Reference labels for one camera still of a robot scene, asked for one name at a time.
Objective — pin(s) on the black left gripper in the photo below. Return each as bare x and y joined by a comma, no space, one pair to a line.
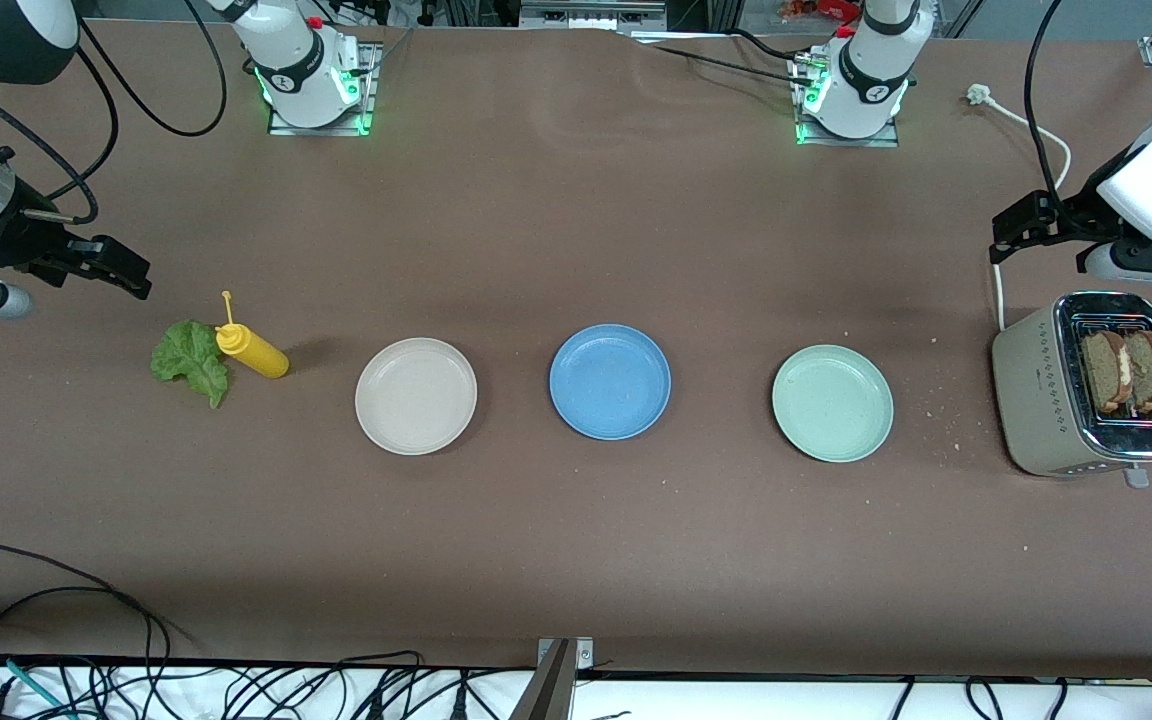
1076,218

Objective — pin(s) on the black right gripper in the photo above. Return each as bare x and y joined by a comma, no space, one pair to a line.
18,240

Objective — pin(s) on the green lettuce leaf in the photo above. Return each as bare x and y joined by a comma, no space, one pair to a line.
186,355

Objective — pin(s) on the brown bread slice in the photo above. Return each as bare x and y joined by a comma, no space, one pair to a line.
1101,370
1151,370

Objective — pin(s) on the yellow mustard squeeze bottle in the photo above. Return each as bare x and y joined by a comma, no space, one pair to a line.
256,355

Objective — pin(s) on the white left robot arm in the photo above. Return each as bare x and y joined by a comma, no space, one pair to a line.
876,70

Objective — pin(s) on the mint green round plate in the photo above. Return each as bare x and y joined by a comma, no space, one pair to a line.
833,403

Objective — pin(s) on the beige round plate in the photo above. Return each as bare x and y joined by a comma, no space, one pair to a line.
416,397

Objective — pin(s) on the blue round plate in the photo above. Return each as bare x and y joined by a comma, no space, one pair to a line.
611,382

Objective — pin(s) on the beige chrome toaster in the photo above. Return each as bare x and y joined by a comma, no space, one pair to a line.
1031,400

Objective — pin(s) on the red orange object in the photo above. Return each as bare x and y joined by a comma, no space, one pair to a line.
821,10

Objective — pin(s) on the grey power strip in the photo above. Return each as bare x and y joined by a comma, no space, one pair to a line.
591,15

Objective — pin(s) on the dark grey metal bar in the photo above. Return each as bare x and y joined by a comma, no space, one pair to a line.
548,695

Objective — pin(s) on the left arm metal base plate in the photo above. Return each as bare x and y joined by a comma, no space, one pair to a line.
876,141

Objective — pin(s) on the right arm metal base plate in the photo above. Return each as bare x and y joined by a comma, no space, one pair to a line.
369,90

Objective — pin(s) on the small metal bracket plate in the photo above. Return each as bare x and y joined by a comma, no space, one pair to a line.
584,655

